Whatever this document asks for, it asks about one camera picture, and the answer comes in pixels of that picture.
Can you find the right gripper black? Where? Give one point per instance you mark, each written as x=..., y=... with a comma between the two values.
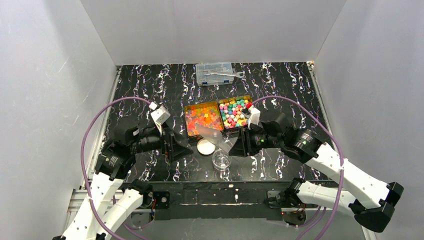
x=245, y=143

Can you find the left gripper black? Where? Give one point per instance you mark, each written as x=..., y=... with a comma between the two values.
x=168, y=144

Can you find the translucent plastic scoop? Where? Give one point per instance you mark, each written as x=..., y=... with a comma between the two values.
x=214, y=136

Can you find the tin of multicolour star candies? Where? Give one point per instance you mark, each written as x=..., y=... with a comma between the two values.
x=231, y=111

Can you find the tin of orange gummy candies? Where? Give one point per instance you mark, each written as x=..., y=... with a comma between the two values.
x=205, y=114

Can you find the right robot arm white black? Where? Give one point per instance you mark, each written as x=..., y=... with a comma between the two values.
x=370, y=201

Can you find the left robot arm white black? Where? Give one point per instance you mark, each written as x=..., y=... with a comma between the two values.
x=94, y=220

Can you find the clear glass jar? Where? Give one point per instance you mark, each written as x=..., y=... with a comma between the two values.
x=221, y=160

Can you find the cream round jar lid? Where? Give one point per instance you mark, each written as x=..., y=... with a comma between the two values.
x=205, y=147

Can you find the silver wrench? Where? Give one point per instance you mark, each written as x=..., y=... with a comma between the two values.
x=230, y=74

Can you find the clear plastic parts box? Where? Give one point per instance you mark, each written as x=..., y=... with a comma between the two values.
x=212, y=80

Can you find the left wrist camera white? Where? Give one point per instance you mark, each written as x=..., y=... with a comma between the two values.
x=159, y=117

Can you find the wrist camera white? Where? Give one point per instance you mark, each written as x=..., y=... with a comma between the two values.
x=159, y=117
x=254, y=117

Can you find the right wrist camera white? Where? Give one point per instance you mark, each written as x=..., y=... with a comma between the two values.
x=254, y=117

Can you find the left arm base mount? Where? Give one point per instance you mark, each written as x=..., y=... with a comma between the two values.
x=155, y=200

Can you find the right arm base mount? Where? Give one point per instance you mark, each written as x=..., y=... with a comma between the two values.
x=293, y=210

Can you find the aluminium frame rail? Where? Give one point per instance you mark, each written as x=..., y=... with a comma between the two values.
x=78, y=197

